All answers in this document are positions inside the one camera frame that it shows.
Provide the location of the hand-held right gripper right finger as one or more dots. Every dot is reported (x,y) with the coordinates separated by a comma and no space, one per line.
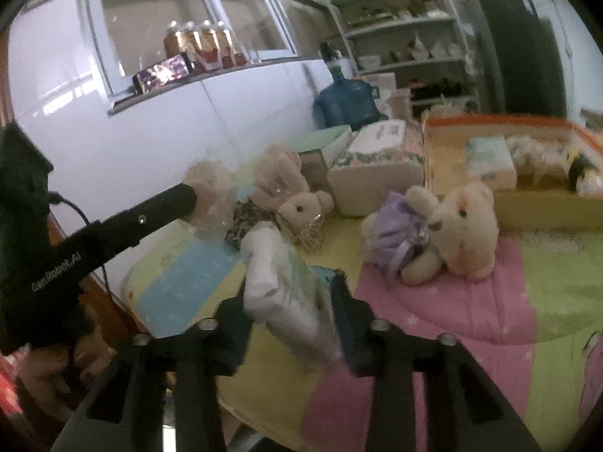
(346,334)

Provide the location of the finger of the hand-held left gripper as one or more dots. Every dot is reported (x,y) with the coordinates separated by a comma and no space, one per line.
(150,214)

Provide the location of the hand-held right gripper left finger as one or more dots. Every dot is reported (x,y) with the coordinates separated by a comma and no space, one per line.
(233,339)

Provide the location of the white tissue packet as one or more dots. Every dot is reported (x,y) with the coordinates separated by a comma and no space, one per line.
(282,301)

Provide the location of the clear plastic bag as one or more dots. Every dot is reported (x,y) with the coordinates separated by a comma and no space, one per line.
(212,197)

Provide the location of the leopard print scarf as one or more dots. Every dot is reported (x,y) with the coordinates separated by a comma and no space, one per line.
(245,223)

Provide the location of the beige teddy bear purple dress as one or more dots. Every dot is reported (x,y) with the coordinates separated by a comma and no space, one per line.
(466,230)

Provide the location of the pale green tissue packet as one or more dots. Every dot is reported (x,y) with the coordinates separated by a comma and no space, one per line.
(490,160)

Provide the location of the orange cardboard box tray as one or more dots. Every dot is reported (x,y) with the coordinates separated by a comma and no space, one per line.
(532,205)

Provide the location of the white fluffy plush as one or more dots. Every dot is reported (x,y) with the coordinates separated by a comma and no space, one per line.
(537,153)

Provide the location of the black and yellow plush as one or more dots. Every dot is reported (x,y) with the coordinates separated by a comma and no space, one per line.
(582,169)

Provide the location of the person's left hand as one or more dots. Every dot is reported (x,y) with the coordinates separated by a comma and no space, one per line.
(47,376)

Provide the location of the colourful printed blanket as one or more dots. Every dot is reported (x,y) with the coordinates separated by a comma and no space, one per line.
(447,310)

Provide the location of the pink plush toy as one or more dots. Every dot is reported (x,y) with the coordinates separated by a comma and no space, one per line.
(278,174)

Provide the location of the smartphone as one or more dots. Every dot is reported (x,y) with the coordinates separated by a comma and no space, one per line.
(162,73)

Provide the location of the floral tissue box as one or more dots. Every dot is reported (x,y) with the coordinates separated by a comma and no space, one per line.
(372,174)

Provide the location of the pale green box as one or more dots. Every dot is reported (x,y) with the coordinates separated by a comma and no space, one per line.
(325,139)

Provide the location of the sliding window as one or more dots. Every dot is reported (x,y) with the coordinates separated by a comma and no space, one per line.
(150,9)

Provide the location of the blue water jug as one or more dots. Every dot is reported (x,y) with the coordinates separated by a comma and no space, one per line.
(344,99)

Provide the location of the beige plastic container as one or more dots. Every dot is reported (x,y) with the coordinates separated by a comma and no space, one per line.
(401,104)

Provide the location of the black water jug pump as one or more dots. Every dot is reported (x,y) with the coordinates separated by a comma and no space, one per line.
(329,56)

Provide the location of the white sack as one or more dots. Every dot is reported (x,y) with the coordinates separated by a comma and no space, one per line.
(379,92)

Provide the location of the grey metal shelf rack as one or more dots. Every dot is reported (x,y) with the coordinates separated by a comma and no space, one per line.
(391,29)

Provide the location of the black refrigerator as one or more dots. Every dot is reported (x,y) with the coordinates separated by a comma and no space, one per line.
(518,56)

